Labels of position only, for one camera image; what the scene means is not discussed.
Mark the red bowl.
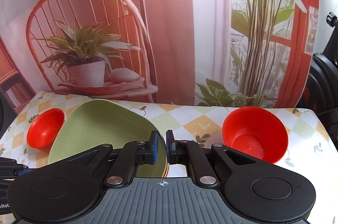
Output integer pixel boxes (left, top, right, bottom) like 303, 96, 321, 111
27, 108, 65, 153
222, 107, 289, 163

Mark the large green square plate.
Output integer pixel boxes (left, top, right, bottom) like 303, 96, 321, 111
48, 99, 157, 164

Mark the orange square plate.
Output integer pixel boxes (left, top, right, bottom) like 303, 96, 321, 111
162, 163, 170, 178

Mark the floral checkered tablecloth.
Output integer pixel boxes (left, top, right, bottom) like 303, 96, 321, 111
1, 92, 337, 223

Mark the printed room backdrop cloth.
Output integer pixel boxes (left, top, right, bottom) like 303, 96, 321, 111
1, 0, 319, 111

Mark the black exercise bike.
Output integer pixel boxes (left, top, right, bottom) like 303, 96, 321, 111
303, 0, 338, 124

